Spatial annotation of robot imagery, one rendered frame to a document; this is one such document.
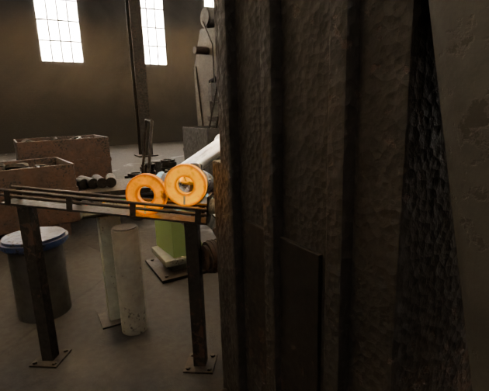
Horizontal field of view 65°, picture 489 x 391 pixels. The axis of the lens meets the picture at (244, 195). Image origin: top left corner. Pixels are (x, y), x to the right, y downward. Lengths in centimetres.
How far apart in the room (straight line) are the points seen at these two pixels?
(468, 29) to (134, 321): 172
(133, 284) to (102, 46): 1195
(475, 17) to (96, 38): 1311
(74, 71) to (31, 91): 134
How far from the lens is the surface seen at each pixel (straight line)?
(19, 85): 1311
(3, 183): 351
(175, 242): 245
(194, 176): 139
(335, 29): 69
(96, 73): 1332
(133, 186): 148
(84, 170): 516
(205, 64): 737
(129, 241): 178
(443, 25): 58
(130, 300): 189
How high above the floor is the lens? 102
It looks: 13 degrees down
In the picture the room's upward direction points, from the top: 2 degrees counter-clockwise
